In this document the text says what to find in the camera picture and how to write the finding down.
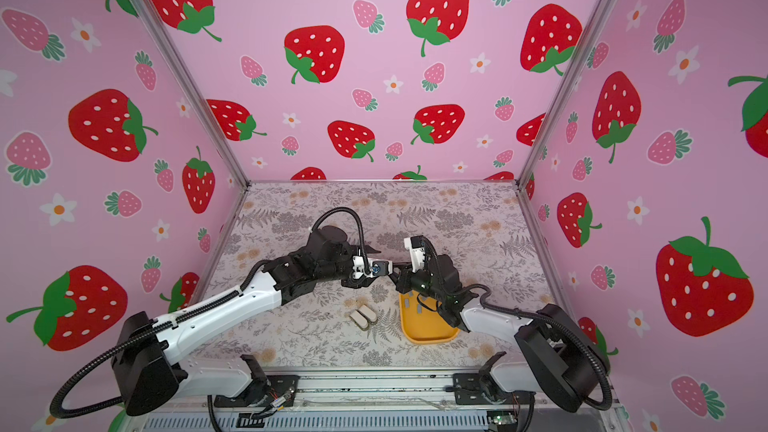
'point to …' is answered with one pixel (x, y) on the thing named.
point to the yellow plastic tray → (422, 321)
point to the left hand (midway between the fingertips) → (378, 255)
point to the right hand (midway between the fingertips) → (382, 267)
